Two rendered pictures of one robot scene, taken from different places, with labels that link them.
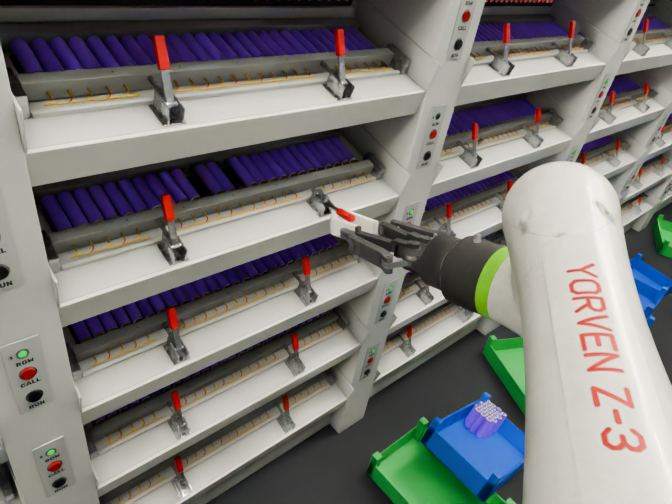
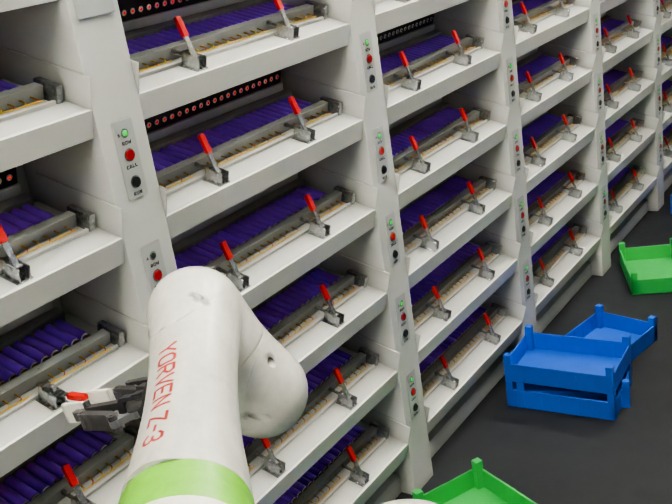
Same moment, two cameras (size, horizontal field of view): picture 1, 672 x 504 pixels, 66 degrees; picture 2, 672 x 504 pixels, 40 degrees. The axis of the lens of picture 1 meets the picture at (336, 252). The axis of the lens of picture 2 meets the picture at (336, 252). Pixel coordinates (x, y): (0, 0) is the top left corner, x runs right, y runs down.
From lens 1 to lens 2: 0.59 m
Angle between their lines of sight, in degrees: 16
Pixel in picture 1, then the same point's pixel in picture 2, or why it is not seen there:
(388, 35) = (66, 197)
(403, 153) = (133, 307)
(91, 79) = not seen: outside the picture
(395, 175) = (137, 334)
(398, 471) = not seen: outside the picture
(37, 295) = not seen: outside the picture
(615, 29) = (353, 83)
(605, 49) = (354, 105)
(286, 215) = (13, 423)
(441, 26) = (106, 174)
